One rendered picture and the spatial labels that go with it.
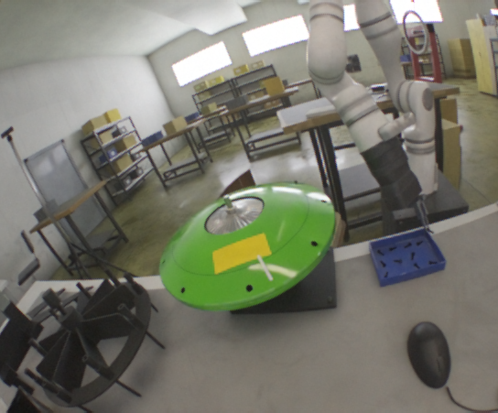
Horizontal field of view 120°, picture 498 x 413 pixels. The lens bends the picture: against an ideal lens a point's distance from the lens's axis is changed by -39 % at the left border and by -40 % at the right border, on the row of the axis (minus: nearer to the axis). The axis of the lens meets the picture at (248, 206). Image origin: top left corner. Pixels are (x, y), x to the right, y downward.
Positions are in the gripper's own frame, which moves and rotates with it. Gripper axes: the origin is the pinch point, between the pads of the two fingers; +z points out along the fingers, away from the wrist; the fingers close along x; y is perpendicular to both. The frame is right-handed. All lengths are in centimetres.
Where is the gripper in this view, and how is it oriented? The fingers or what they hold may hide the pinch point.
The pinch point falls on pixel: (427, 230)
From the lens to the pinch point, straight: 46.5
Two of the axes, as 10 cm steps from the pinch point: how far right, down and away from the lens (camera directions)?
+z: 5.0, 8.7, 0.0
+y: -2.1, 1.1, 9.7
